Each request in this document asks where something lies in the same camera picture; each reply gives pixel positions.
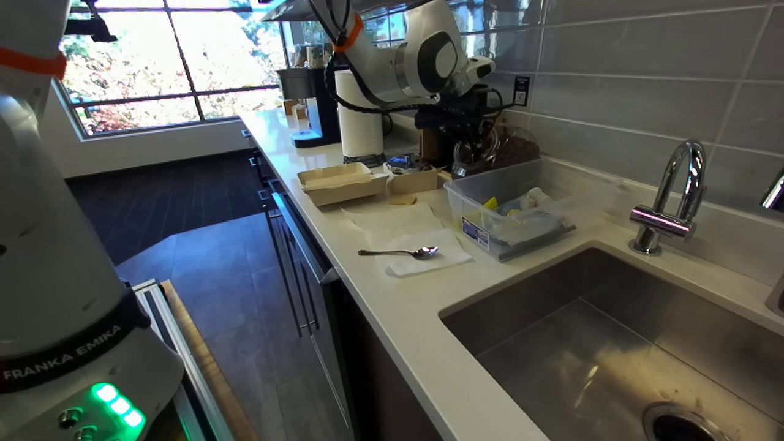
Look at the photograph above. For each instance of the small white paper napkin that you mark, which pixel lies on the small white paper napkin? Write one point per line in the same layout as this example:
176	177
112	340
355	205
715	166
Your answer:
442	262

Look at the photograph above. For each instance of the stainless steel sink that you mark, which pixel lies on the stainless steel sink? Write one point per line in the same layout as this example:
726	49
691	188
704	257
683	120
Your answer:
621	350

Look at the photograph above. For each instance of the black wall outlet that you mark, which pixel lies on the black wall outlet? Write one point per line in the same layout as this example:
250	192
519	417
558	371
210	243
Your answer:
519	90

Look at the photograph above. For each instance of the dark base cabinet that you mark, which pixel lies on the dark base cabinet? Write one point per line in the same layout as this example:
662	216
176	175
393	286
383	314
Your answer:
327	344

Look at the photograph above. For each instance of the large glass window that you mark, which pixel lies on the large glass window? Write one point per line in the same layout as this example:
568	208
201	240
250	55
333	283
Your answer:
203	49

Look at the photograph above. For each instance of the small chrome faucet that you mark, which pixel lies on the small chrome faucet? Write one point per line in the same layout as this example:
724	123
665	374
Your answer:
662	220

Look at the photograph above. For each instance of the white metal frame rail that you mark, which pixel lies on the white metal frame rail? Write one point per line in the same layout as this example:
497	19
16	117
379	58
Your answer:
154	306

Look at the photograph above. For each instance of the glass coffee bean jar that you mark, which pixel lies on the glass coffee bean jar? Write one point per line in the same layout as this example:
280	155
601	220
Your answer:
515	153

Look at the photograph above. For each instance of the silver metal spoon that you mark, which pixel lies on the silver metal spoon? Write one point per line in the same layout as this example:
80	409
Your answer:
421	251

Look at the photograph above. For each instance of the stainless steel countertop appliance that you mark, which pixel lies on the stainless steel countertop appliance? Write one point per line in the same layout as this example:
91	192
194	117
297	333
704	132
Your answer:
313	106

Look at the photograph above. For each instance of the clear plastic storage container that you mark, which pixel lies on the clear plastic storage container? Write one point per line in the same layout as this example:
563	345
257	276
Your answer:
521	185

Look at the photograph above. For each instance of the long wooden board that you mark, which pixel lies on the long wooden board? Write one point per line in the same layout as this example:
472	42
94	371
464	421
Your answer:
208	367

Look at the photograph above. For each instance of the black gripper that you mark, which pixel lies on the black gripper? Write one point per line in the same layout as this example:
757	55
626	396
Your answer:
461	117

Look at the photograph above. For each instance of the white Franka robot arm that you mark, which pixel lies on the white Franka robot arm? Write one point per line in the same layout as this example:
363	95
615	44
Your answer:
49	245

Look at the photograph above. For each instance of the open foam clamshell container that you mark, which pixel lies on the open foam clamshell container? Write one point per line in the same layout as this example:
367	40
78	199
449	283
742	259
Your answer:
344	185

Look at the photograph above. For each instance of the large white paper sheet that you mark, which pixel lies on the large white paper sheet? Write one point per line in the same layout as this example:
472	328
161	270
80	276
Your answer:
383	219

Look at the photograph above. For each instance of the yellow sponge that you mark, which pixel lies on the yellow sponge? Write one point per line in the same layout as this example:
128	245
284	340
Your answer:
490	204

